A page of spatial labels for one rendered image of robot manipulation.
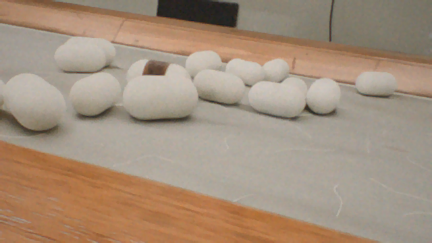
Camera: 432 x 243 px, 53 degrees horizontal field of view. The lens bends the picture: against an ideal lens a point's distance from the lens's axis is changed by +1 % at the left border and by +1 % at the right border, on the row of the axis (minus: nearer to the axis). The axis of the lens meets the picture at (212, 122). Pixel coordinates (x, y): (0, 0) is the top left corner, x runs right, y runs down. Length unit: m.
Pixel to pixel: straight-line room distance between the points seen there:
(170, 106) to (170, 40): 0.23
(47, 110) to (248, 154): 0.08
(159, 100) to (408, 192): 0.11
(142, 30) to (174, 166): 0.30
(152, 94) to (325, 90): 0.11
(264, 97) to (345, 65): 0.17
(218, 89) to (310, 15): 2.06
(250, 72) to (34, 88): 0.17
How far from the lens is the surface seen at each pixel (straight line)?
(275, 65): 0.33
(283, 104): 0.24
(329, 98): 0.26
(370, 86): 0.35
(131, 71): 0.25
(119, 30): 0.46
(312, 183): 0.17
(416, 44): 2.35
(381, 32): 2.32
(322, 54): 0.40
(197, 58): 0.31
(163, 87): 0.21
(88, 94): 0.20
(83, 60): 0.30
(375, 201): 0.17
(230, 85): 0.25
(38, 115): 0.18
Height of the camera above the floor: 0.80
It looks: 17 degrees down
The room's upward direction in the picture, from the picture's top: 7 degrees clockwise
